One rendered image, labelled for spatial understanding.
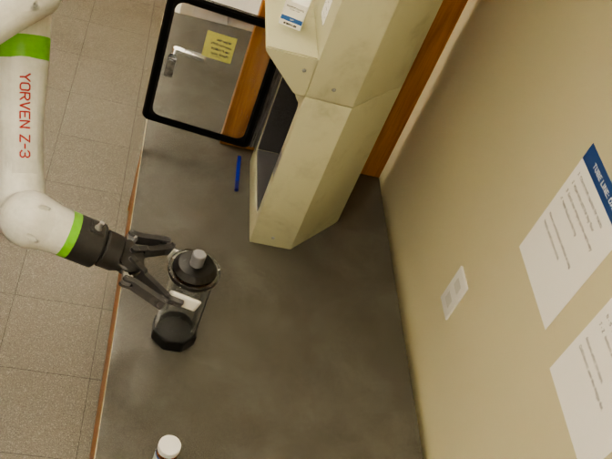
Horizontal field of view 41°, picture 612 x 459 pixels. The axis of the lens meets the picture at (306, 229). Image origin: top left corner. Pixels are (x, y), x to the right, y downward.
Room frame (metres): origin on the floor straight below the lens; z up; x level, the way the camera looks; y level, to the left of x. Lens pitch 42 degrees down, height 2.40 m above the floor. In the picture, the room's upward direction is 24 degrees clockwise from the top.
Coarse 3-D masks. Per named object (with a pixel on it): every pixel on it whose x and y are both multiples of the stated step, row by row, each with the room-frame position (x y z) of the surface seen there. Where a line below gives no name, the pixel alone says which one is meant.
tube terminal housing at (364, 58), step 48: (336, 0) 1.55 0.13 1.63; (384, 0) 1.54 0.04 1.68; (432, 0) 1.67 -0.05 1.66; (336, 48) 1.52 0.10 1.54; (384, 48) 1.57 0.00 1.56; (336, 96) 1.53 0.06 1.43; (384, 96) 1.66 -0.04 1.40; (288, 144) 1.51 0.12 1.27; (336, 144) 1.55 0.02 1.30; (288, 192) 1.52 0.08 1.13; (336, 192) 1.65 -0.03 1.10; (288, 240) 1.54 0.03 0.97
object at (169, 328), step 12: (180, 252) 1.16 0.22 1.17; (168, 264) 1.12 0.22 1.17; (216, 264) 1.17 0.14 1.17; (168, 276) 1.13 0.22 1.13; (216, 276) 1.14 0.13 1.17; (168, 288) 1.11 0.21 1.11; (180, 288) 1.10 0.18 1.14; (192, 288) 1.09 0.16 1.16; (204, 288) 1.10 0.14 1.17; (204, 300) 1.12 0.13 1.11; (168, 312) 1.10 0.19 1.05; (180, 312) 1.10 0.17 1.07; (192, 312) 1.11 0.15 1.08; (156, 324) 1.11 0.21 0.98; (168, 324) 1.10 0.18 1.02; (180, 324) 1.10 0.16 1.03; (192, 324) 1.11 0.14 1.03; (168, 336) 1.10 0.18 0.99; (180, 336) 1.10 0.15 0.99; (192, 336) 1.13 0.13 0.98
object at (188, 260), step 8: (184, 256) 1.15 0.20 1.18; (192, 256) 1.13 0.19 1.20; (200, 256) 1.14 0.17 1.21; (208, 256) 1.17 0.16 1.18; (176, 264) 1.12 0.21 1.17; (184, 264) 1.13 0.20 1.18; (192, 264) 1.13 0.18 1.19; (200, 264) 1.13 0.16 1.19; (208, 264) 1.15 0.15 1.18; (176, 272) 1.11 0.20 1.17; (184, 272) 1.11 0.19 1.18; (192, 272) 1.11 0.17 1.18; (200, 272) 1.12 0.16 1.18; (208, 272) 1.13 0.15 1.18; (216, 272) 1.15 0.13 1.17; (184, 280) 1.10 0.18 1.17; (192, 280) 1.10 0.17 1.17; (200, 280) 1.11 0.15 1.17; (208, 280) 1.12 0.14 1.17
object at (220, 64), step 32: (192, 32) 1.75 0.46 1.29; (224, 32) 1.76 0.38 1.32; (256, 32) 1.78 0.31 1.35; (192, 64) 1.75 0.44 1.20; (224, 64) 1.77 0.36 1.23; (256, 64) 1.78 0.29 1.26; (160, 96) 1.74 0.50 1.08; (192, 96) 1.76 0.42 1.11; (224, 96) 1.77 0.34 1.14; (256, 96) 1.79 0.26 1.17; (224, 128) 1.78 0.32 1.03
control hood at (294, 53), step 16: (272, 0) 1.66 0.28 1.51; (272, 16) 1.59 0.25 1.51; (272, 32) 1.53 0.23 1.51; (288, 32) 1.56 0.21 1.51; (304, 32) 1.59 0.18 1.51; (272, 48) 1.48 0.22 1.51; (288, 48) 1.50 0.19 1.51; (304, 48) 1.53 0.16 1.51; (288, 64) 1.49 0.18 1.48; (304, 64) 1.50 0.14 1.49; (288, 80) 1.49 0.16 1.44; (304, 80) 1.51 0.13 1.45
